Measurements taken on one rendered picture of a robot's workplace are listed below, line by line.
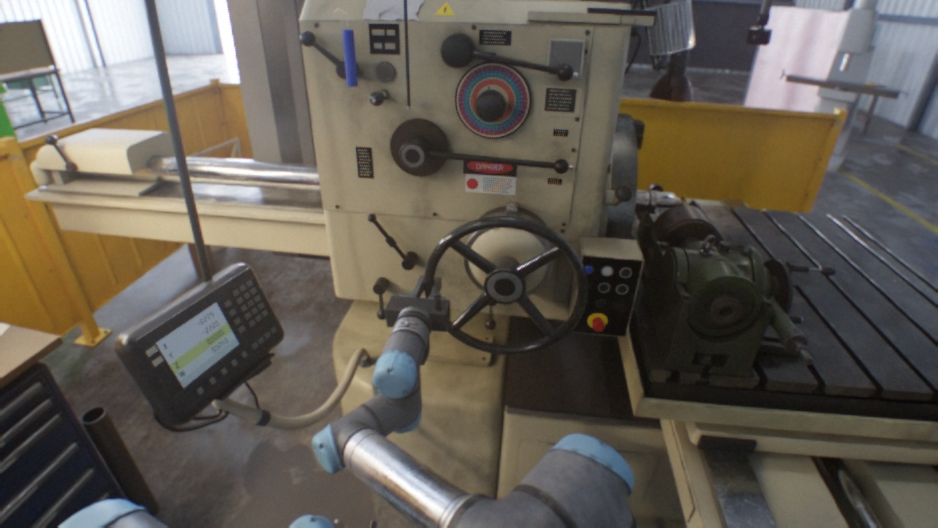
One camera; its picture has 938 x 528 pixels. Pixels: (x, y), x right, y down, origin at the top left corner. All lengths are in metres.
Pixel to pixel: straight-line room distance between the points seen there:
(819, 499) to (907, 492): 0.28
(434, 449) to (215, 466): 1.07
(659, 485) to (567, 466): 1.42
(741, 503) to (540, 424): 0.66
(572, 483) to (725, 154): 3.47
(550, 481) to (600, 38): 0.87
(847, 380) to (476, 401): 1.13
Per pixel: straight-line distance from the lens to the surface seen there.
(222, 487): 2.46
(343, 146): 1.25
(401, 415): 0.92
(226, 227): 1.94
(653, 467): 1.97
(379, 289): 1.37
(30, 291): 3.33
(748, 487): 1.58
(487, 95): 1.03
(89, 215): 2.35
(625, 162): 1.37
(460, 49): 1.05
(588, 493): 0.66
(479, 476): 2.05
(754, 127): 3.96
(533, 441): 1.84
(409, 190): 1.23
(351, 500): 2.26
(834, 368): 1.66
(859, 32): 7.09
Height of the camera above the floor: 1.90
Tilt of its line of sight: 28 degrees down
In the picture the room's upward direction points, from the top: 1 degrees clockwise
